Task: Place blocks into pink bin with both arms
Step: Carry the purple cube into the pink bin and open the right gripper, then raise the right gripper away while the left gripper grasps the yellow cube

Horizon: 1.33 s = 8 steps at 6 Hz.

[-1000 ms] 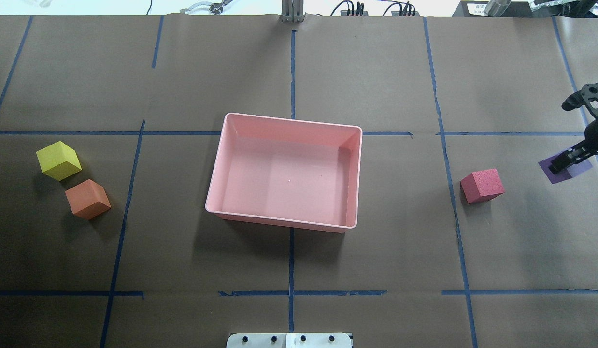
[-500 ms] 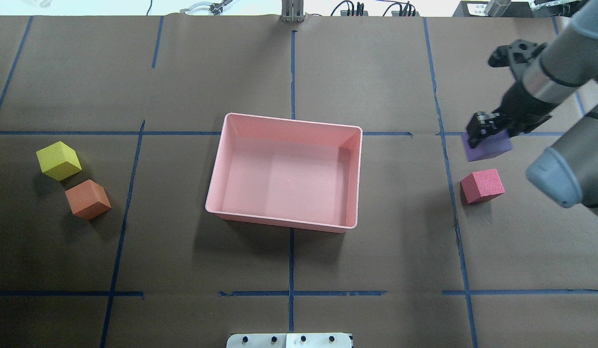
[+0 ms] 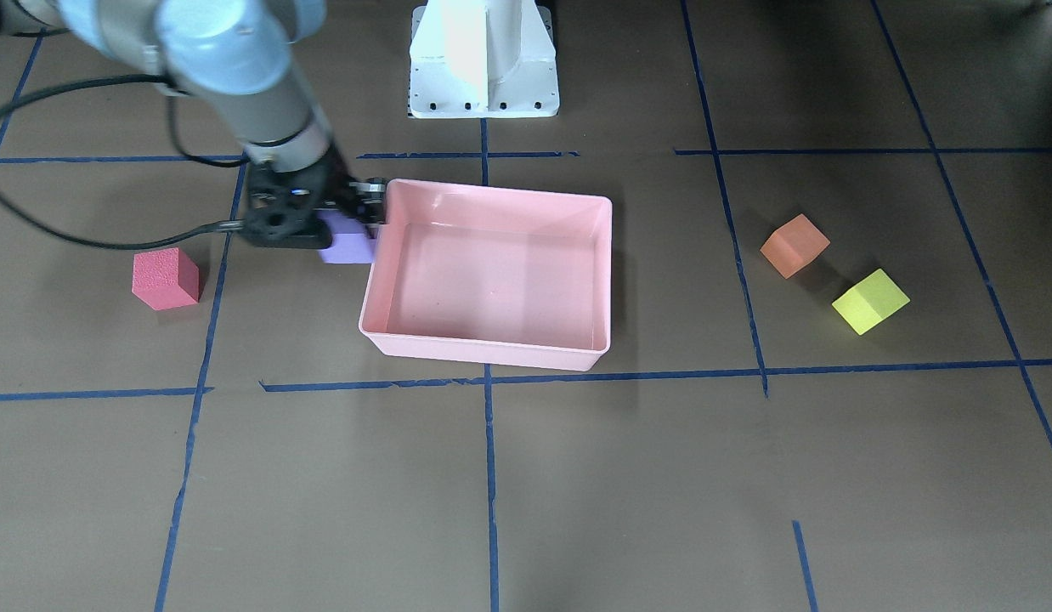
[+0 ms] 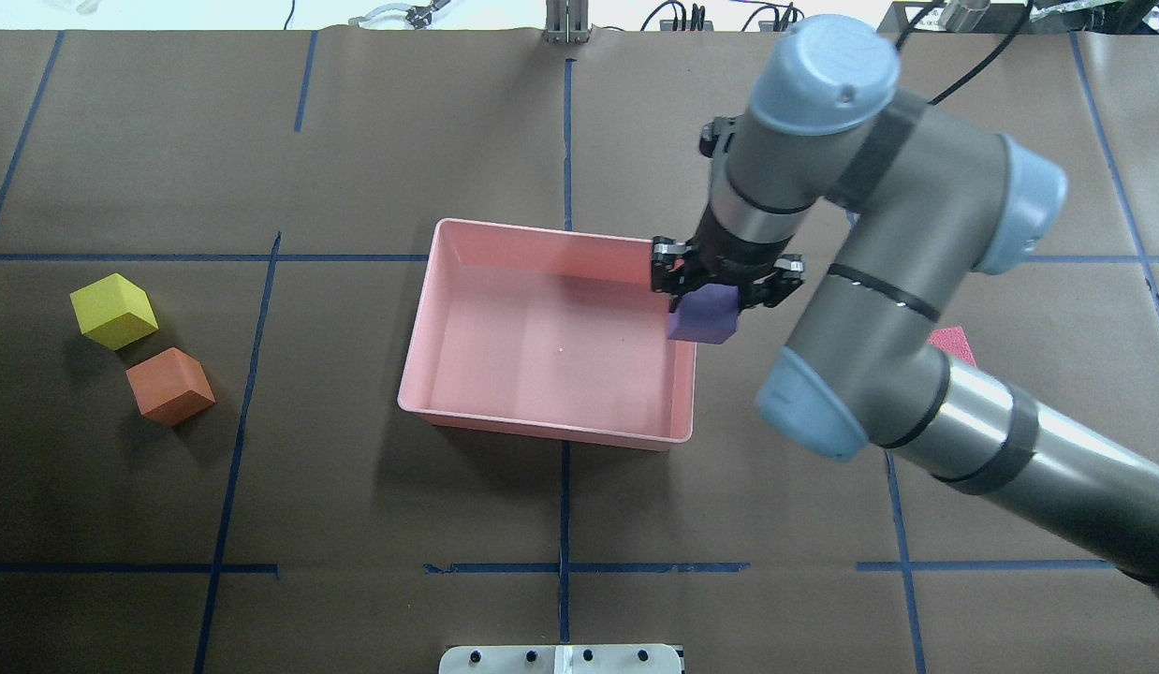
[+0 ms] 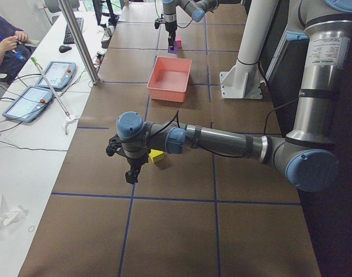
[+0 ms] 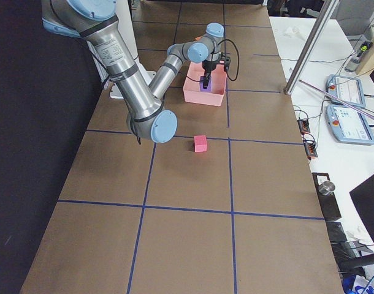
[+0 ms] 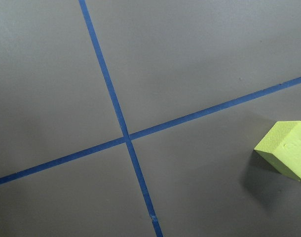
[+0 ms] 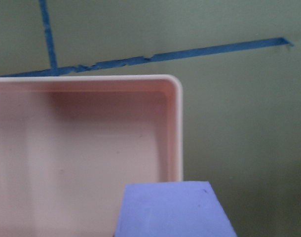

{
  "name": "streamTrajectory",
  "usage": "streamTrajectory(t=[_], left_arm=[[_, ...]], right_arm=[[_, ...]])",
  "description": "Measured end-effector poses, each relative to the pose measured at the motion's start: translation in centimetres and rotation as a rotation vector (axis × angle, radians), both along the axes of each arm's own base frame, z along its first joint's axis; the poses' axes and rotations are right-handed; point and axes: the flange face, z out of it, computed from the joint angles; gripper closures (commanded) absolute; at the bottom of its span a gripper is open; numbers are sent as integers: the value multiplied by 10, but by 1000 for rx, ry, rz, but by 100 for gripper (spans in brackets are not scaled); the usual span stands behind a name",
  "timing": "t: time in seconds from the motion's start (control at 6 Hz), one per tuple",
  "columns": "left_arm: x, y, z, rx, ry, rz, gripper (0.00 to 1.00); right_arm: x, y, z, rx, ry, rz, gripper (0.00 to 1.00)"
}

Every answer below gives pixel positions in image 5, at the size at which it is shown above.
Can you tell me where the purple foam block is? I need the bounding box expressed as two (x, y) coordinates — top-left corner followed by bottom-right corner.
(167, 43), (178, 54)

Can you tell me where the seated person in navy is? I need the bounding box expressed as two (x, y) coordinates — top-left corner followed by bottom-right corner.
(0, 16), (33, 84)

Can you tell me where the crumpled white paper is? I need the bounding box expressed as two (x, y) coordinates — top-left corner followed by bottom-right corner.
(0, 194), (29, 234)

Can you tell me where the near teach pendant tablet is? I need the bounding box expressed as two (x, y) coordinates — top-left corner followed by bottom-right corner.
(2, 86), (53, 123)

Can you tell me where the teach pendant tablet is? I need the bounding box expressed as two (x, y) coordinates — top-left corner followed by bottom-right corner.
(44, 61), (76, 91)
(2, 86), (53, 123)

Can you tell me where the yellow foam block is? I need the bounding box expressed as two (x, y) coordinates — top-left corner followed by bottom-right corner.
(149, 149), (164, 163)

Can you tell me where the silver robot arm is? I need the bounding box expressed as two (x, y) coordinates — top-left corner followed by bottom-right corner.
(106, 1), (352, 192)
(162, 0), (219, 51)

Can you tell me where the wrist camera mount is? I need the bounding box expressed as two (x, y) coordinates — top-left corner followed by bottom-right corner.
(154, 17), (165, 29)
(106, 134), (126, 157)

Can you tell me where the black computer mouse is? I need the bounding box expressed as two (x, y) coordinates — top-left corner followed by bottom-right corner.
(58, 45), (72, 53)

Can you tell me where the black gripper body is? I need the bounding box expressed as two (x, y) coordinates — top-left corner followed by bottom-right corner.
(127, 157), (147, 173)
(165, 21), (176, 35)

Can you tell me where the pink plastic bin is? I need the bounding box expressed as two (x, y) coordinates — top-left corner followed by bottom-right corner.
(147, 57), (192, 103)

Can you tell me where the metal rod with green tip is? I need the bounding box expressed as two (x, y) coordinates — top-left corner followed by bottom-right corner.
(31, 57), (71, 119)

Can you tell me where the pink foam block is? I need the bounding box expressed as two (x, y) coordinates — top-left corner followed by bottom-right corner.
(175, 36), (182, 48)

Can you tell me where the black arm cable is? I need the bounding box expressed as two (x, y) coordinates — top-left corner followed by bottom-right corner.
(161, 111), (299, 159)

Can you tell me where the black keyboard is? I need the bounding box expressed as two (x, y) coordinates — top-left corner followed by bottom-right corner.
(63, 17), (84, 45)

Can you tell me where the white pedestal column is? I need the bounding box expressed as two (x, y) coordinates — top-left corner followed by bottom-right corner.
(220, 0), (279, 99)

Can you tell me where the aluminium frame post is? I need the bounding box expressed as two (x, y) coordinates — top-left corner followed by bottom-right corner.
(57, 0), (99, 85)

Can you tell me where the far teach pendant tablet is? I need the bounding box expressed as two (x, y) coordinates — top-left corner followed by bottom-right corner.
(44, 61), (76, 91)

